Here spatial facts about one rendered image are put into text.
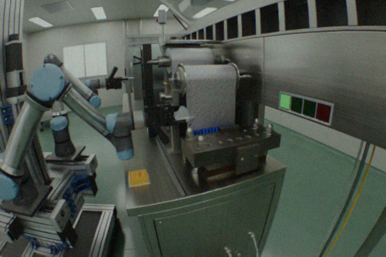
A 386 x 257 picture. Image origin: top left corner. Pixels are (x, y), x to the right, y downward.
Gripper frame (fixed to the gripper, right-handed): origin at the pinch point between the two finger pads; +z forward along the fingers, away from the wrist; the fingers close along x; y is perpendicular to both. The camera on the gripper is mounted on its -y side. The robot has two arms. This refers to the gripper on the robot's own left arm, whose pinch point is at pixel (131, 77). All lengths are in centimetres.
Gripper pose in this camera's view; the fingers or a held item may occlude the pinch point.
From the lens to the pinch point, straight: 147.0
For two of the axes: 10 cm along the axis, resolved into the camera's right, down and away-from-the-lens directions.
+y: -0.4, 9.4, 3.5
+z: 8.3, -1.6, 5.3
